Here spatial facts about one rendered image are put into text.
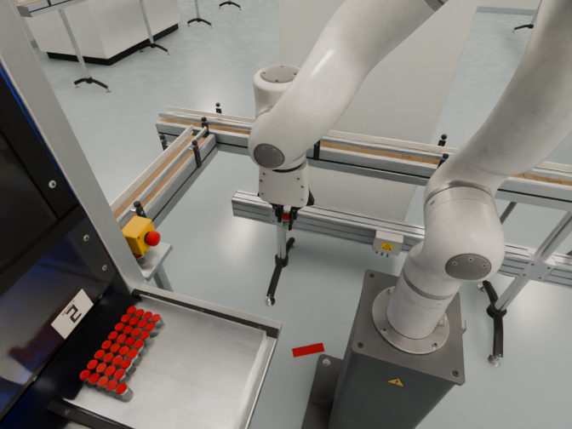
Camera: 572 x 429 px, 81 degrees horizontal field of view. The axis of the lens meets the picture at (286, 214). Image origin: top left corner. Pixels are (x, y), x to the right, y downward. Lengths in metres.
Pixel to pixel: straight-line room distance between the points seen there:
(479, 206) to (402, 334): 0.41
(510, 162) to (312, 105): 0.30
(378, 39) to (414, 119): 1.46
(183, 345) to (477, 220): 0.67
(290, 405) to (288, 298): 0.55
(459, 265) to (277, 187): 0.34
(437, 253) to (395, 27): 0.34
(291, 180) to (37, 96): 0.44
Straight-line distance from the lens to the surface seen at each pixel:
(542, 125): 0.55
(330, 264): 2.12
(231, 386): 0.82
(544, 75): 0.54
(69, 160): 0.74
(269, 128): 0.48
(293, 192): 0.66
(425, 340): 0.93
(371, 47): 0.49
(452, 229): 0.59
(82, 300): 0.86
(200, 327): 0.90
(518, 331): 2.22
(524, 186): 1.44
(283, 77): 0.54
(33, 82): 0.69
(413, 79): 1.85
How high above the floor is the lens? 1.65
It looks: 44 degrees down
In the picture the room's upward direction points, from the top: straight up
